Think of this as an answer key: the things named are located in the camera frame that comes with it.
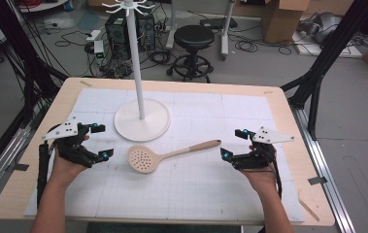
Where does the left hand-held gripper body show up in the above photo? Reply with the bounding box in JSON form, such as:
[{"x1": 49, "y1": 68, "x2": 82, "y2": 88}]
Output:
[{"x1": 41, "y1": 116, "x2": 104, "y2": 169}]

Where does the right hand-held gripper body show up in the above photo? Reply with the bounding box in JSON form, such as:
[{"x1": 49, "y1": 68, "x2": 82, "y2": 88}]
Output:
[{"x1": 231, "y1": 126, "x2": 295, "y2": 171}]

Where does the beige slotted spoon wooden handle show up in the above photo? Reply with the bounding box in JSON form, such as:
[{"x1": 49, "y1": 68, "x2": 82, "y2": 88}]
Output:
[{"x1": 126, "y1": 139, "x2": 222, "y2": 175}]

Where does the person's left hand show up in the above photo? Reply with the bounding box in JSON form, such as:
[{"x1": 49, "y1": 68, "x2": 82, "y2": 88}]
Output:
[{"x1": 47, "y1": 149, "x2": 88, "y2": 188}]

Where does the person's right hand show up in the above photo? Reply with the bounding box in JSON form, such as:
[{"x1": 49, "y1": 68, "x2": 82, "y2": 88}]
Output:
[{"x1": 238, "y1": 164, "x2": 279, "y2": 196}]

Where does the white hook stand round base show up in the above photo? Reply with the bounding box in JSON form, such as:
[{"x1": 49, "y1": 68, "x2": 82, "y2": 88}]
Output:
[{"x1": 101, "y1": 0, "x2": 172, "y2": 143}]

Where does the white grid mat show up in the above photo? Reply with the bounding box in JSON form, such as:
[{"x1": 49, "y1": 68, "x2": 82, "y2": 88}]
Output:
[{"x1": 23, "y1": 87, "x2": 305, "y2": 223}]

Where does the grey tape strip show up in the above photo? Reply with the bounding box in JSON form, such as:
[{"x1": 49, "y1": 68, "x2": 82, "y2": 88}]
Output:
[
  {"x1": 307, "y1": 176, "x2": 329, "y2": 186},
  {"x1": 4, "y1": 163, "x2": 30, "y2": 173}
]

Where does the thin wooden stick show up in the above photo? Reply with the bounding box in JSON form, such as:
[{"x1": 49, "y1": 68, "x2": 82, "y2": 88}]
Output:
[{"x1": 297, "y1": 197, "x2": 320, "y2": 223}]

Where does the white power strip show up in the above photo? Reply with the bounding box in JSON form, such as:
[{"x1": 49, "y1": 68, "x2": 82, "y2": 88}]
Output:
[{"x1": 85, "y1": 29, "x2": 106, "y2": 60}]

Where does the dark chair seat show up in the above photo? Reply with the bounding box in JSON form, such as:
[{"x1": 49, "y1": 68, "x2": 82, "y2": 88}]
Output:
[{"x1": 85, "y1": 221, "x2": 244, "y2": 233}]

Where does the black computer tower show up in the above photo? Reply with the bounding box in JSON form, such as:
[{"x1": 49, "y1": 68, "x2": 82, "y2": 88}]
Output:
[{"x1": 104, "y1": 13, "x2": 157, "y2": 61}]

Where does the black round stool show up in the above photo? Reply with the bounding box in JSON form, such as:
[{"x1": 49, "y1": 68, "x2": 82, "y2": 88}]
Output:
[{"x1": 166, "y1": 24, "x2": 217, "y2": 84}]

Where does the large cardboard box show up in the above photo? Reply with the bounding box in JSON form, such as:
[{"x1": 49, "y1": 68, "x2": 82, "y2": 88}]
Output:
[{"x1": 259, "y1": 0, "x2": 312, "y2": 45}]

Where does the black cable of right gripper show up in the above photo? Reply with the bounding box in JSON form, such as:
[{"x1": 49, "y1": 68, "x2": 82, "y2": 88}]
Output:
[{"x1": 268, "y1": 160, "x2": 284, "y2": 200}]

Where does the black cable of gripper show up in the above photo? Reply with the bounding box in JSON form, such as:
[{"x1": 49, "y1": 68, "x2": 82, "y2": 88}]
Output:
[
  {"x1": 268, "y1": 160, "x2": 284, "y2": 200},
  {"x1": 36, "y1": 141, "x2": 50, "y2": 209}
]

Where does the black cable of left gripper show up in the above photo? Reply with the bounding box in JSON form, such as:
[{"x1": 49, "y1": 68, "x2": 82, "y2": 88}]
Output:
[{"x1": 36, "y1": 141, "x2": 50, "y2": 209}]

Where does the aluminium rail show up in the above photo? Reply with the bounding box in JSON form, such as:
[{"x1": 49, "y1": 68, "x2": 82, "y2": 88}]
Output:
[
  {"x1": 288, "y1": 104, "x2": 356, "y2": 233},
  {"x1": 0, "y1": 105, "x2": 40, "y2": 213}
]

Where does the black metal frame stand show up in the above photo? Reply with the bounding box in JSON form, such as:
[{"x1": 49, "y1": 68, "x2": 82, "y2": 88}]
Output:
[
  {"x1": 280, "y1": 0, "x2": 368, "y2": 141},
  {"x1": 0, "y1": 0, "x2": 70, "y2": 183}
]

